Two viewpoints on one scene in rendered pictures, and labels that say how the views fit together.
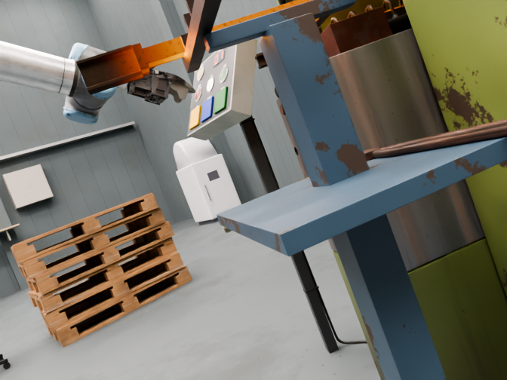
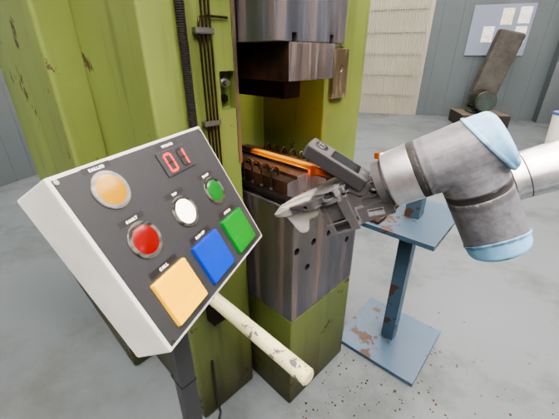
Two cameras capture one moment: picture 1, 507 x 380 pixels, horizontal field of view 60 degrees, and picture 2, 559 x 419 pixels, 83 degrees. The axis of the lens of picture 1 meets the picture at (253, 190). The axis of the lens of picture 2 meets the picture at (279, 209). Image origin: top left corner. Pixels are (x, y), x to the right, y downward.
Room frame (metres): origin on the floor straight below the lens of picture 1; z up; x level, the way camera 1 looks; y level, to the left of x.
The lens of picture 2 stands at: (1.76, 0.50, 1.33)
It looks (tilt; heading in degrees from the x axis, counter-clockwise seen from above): 26 degrees down; 233
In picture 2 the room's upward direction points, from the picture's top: straight up
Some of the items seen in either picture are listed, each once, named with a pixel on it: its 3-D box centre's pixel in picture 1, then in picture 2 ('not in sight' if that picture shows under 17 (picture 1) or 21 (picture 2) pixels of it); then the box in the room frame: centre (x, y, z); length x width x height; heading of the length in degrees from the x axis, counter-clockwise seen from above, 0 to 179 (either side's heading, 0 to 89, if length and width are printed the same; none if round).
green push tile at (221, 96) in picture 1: (222, 100); (237, 229); (1.48, -0.01, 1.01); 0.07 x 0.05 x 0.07; 33
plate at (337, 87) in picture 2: not in sight; (338, 74); (0.80, -0.40, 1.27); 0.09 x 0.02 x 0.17; 8
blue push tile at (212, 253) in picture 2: (208, 109); (212, 256); (1.57, 0.05, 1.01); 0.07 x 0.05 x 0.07; 33
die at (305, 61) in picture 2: not in sight; (262, 61); (1.13, -0.43, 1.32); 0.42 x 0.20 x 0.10; 98
